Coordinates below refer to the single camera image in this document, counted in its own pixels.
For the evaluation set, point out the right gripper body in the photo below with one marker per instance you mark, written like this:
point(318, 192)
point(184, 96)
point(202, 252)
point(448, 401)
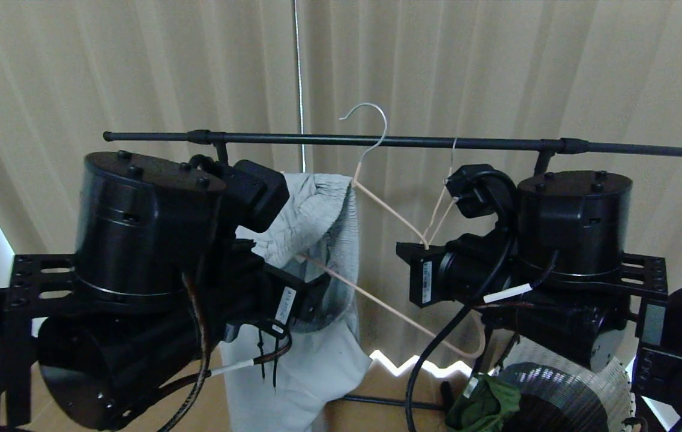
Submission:
point(461, 270)

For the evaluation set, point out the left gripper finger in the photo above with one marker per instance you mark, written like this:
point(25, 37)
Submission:
point(314, 300)

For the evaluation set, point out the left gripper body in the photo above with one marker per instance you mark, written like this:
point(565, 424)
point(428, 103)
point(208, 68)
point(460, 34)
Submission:
point(251, 288)

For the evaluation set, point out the pale grey shorts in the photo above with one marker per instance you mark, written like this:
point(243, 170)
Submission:
point(317, 384)

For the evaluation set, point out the pink clothes hanger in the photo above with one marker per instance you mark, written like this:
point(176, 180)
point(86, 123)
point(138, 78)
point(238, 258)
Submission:
point(440, 210)
point(389, 212)

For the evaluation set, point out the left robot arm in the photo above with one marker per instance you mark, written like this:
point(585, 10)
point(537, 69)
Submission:
point(143, 228)

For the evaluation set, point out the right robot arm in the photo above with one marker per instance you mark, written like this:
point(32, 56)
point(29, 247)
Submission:
point(575, 228)

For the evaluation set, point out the black clothes rack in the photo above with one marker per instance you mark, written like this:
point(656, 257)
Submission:
point(407, 141)

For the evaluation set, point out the white laundry basket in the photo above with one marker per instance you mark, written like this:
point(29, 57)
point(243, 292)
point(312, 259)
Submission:
point(557, 396)

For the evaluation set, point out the green garment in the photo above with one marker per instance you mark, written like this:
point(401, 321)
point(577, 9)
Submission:
point(485, 408)

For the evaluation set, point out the beige curtain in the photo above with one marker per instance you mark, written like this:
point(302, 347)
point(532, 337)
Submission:
point(137, 72)

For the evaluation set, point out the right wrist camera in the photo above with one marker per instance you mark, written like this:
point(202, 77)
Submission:
point(473, 192)

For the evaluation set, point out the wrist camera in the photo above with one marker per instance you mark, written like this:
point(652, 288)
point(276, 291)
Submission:
point(473, 192)
point(251, 192)

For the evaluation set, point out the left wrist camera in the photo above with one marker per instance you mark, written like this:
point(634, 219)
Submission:
point(251, 192)

